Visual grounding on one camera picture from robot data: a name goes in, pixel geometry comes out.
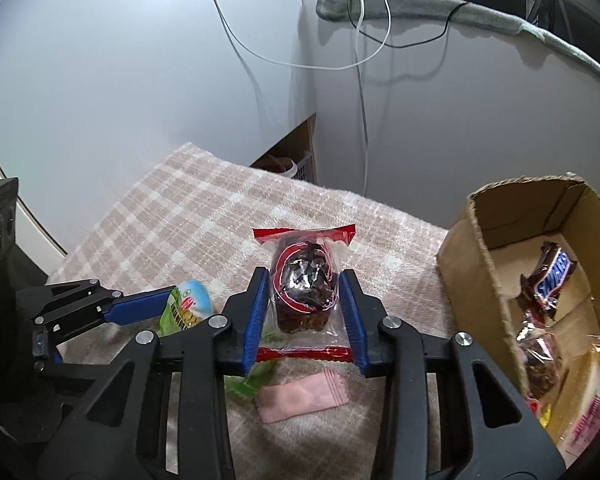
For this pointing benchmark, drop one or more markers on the green wrapped snack packet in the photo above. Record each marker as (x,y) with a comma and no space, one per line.
(245,388)

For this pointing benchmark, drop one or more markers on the pink plaid tablecloth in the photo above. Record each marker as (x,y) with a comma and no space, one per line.
(192,218)

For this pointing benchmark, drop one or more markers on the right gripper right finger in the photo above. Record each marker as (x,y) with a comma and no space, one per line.
(362,315)

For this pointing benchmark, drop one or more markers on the small yellow candy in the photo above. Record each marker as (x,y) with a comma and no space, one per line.
(544,413)

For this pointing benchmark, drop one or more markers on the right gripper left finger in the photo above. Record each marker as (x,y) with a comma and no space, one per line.
(246,312)

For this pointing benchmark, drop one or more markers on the black light tripod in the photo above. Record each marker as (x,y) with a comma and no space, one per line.
(544,14)

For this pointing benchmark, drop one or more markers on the green jelly cup snack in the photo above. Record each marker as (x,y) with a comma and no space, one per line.
(188,305)

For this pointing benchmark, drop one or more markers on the brown cardboard box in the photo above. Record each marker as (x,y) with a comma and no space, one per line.
(521,269)

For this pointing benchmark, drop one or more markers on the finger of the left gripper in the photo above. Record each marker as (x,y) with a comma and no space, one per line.
(125,310)

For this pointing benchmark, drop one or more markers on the pink wrapped snack packet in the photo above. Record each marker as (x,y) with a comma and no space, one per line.
(310,394)

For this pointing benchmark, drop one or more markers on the red date cake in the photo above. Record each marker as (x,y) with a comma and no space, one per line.
(304,319)
(542,357)

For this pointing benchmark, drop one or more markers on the Snickers chocolate bar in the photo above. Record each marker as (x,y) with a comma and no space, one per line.
(541,288)

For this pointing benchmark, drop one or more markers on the grey windowsill cloth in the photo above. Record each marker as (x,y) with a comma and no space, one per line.
(464,13)

